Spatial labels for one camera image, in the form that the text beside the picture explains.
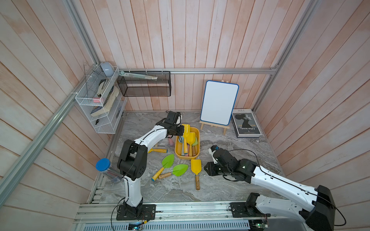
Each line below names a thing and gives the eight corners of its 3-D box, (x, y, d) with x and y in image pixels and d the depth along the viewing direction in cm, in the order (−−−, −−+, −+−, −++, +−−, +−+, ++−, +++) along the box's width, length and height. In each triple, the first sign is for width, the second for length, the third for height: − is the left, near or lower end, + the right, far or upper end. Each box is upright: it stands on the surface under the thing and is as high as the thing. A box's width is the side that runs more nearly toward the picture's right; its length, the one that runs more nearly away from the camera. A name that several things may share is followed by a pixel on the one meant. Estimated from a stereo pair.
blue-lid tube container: (108, 184, 85) (92, 171, 69) (112, 172, 89) (97, 158, 74) (120, 184, 85) (106, 171, 69) (123, 172, 89) (110, 158, 74)
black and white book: (236, 137, 104) (237, 135, 101) (228, 110, 121) (229, 108, 119) (262, 137, 104) (264, 135, 101) (250, 110, 121) (251, 108, 119)
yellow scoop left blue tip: (149, 152, 98) (148, 150, 95) (149, 150, 99) (148, 147, 97) (167, 152, 98) (167, 150, 95) (167, 150, 99) (167, 147, 97)
